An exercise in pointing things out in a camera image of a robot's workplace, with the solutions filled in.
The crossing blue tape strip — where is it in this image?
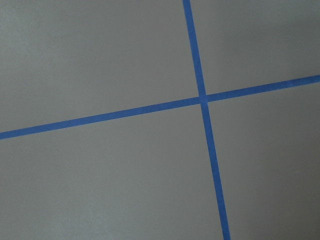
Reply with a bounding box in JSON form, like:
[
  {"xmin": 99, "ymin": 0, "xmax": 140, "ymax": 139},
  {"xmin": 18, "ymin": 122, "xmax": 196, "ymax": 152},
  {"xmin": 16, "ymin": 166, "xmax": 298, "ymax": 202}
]
[{"xmin": 182, "ymin": 0, "xmax": 231, "ymax": 240}]

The long blue tape strip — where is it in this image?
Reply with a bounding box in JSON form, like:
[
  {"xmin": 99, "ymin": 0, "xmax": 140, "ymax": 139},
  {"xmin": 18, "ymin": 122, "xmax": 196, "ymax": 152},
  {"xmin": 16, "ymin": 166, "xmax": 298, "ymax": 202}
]
[{"xmin": 0, "ymin": 75, "xmax": 320, "ymax": 140}]

